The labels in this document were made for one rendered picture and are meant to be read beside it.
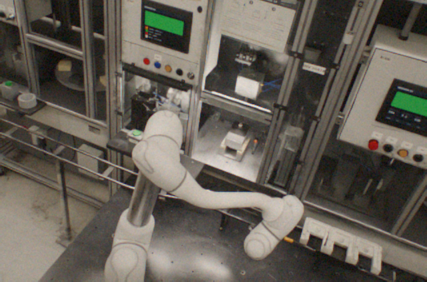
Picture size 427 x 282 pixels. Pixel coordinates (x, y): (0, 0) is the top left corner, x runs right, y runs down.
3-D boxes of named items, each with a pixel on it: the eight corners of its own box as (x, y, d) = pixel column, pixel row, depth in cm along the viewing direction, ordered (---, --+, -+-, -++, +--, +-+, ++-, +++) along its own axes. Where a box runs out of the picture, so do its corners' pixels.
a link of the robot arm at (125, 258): (100, 305, 163) (99, 275, 150) (110, 265, 178) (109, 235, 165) (140, 309, 164) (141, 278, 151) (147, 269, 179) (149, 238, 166)
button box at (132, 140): (127, 151, 214) (127, 134, 207) (134, 143, 220) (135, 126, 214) (139, 156, 212) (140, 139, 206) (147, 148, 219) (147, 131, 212)
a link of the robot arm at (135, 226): (107, 261, 176) (117, 221, 194) (143, 268, 179) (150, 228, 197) (141, 131, 133) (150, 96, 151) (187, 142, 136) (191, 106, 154)
